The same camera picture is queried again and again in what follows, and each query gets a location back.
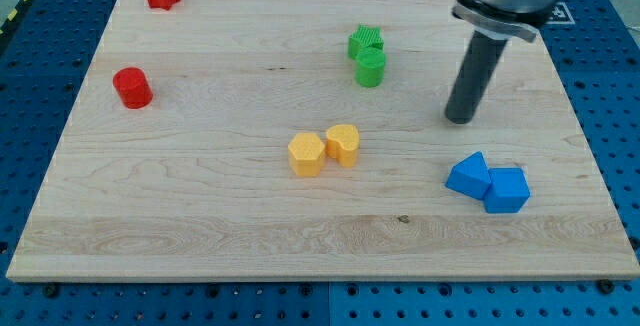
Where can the wooden board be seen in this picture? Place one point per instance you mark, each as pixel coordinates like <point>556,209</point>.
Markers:
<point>196,186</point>

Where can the yellow hexagon block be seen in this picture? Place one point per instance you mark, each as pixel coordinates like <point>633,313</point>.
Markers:
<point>306,154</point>

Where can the yellow heart block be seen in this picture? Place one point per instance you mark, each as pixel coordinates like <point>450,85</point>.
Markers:
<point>342,144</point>

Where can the green cylinder block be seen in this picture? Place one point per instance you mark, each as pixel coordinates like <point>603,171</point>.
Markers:
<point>370,67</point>

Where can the green star block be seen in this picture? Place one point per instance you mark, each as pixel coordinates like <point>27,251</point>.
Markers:
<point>364,37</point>

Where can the blue triangle block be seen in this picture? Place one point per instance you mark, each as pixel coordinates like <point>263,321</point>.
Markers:
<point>470,177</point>

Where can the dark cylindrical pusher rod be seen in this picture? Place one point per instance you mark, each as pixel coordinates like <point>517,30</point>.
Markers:
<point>481,58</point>

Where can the blue cube block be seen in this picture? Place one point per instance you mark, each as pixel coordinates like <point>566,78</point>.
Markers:
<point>508,192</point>

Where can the red cylinder block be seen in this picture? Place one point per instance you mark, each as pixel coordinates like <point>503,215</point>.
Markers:
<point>132,87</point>

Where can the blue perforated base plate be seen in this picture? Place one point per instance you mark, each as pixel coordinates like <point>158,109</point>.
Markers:
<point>41,72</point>

